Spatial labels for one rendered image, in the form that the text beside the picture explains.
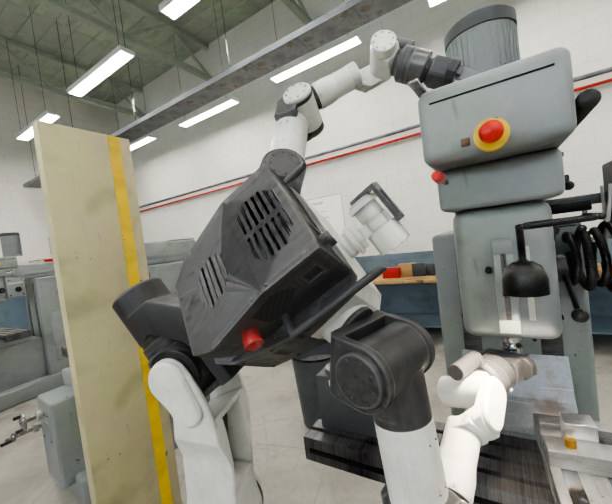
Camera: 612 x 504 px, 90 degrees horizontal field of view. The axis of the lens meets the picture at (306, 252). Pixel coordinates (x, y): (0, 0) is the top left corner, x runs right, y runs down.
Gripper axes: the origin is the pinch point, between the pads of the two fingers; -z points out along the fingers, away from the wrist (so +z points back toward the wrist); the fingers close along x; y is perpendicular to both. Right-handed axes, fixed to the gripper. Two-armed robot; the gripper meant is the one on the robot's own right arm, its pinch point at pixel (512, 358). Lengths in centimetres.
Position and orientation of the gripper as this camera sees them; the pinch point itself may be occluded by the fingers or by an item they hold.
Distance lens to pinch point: 100.7
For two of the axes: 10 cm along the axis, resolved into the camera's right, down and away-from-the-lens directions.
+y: 1.2, 9.9, 0.3
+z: -7.9, 1.1, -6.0
